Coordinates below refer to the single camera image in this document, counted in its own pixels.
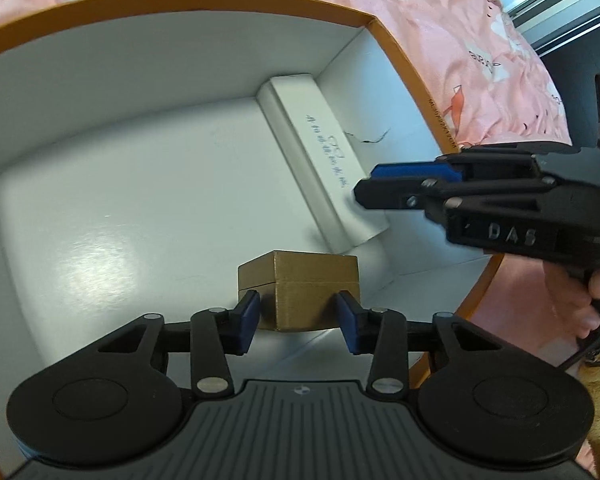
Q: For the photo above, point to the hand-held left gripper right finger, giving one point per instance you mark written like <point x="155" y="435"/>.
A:
<point x="349" y="322"/>

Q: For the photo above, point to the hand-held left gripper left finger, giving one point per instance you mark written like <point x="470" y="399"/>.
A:
<point x="247" y="321"/>

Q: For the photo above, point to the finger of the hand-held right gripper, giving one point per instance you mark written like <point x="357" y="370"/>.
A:
<point x="385" y="195"/>
<point x="410" y="171"/>

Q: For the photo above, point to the small gold box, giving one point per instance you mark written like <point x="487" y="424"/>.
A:
<point x="300" y="280"/>

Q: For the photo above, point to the long white cardboard box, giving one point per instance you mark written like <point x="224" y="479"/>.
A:
<point x="315" y="150"/>

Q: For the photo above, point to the orange storage box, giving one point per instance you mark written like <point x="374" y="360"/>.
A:
<point x="130" y="185"/>

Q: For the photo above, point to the person's right hand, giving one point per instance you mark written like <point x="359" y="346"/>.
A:
<point x="570" y="300"/>

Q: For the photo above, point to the pink printed blanket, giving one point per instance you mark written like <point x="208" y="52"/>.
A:
<point x="430" y="10"/>

